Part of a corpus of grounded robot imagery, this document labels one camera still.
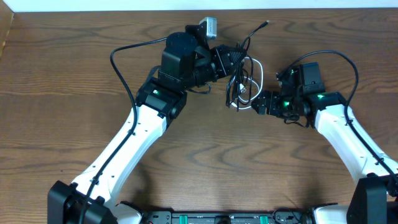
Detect white usb cable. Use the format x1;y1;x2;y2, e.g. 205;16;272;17
229;56;264;111

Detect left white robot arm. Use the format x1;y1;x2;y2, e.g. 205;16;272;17
47;22;247;223

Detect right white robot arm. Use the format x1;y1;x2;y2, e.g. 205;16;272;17
251;62;397;223

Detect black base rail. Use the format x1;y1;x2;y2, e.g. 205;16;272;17
139;208;315;224

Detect black usb cable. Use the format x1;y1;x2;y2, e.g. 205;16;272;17
224;20;270;112

